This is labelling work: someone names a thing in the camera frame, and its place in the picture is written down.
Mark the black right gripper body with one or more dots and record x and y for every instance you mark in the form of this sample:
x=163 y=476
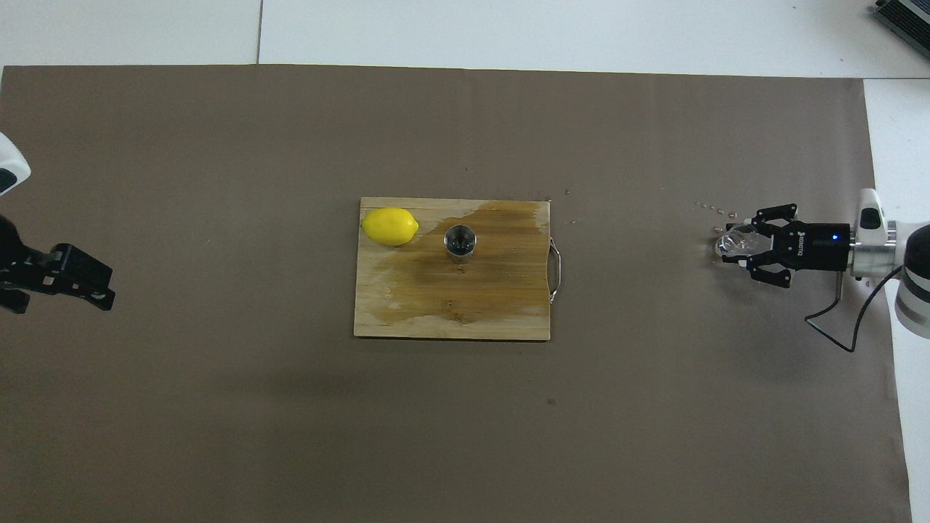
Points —
x=817 y=247

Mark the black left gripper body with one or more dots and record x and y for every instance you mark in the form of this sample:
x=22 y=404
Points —
x=9 y=254

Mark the small clear glass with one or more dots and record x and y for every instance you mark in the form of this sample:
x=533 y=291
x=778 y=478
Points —
x=734 y=243

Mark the steel double jigger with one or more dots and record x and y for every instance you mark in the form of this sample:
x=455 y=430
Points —
x=460 y=241

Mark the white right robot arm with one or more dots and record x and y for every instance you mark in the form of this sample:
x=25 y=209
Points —
x=915 y=290

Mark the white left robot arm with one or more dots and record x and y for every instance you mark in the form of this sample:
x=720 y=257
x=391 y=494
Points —
x=11 y=167

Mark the brown paper table mat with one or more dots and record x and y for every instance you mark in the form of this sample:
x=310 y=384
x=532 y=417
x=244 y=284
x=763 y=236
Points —
x=218 y=399

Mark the grey ribbed device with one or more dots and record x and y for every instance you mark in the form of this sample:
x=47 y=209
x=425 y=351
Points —
x=908 y=18

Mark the wooden cutting board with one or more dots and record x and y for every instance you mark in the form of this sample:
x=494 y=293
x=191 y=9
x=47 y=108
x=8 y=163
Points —
x=494 y=290

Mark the yellow lemon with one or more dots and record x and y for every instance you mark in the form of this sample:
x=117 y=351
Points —
x=389 y=226

